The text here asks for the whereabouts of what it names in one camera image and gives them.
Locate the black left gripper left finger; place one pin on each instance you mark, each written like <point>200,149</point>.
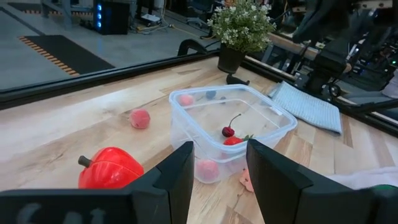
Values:
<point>168,199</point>

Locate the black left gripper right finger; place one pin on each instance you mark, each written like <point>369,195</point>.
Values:
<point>286,199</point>

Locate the red bell pepper toy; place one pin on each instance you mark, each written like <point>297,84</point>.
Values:
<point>112,171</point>

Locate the red strawberry with green leaves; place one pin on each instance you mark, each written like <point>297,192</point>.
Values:
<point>233,141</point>

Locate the round pink-red textured fruit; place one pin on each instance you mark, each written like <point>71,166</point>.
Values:
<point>140,119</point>

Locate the red cherry with stem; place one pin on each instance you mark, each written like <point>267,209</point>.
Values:
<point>228,132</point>

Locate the pale pink peach toy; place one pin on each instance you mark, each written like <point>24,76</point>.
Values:
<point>186,99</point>

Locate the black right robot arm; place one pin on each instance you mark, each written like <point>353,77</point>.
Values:
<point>329,59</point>

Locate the clear plastic tupperware container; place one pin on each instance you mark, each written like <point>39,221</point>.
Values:
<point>186,137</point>

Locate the flat pink fruit piece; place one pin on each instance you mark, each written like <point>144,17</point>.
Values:
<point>245,180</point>

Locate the beige pink cloth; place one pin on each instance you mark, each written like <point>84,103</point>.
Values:
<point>367,177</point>

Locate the light blue cloth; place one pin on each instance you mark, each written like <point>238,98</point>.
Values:
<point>308,107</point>

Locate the dark round berry toy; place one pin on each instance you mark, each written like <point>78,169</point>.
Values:
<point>211,94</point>

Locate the black orange-striped floor mat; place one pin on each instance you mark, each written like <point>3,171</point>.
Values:
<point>71,53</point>

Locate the potted white-flowered green plant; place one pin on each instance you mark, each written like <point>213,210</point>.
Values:
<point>242,25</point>

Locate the metal equipment stand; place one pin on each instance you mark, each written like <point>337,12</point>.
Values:
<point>150,19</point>

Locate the black computer tower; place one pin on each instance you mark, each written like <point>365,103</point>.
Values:
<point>115,18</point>

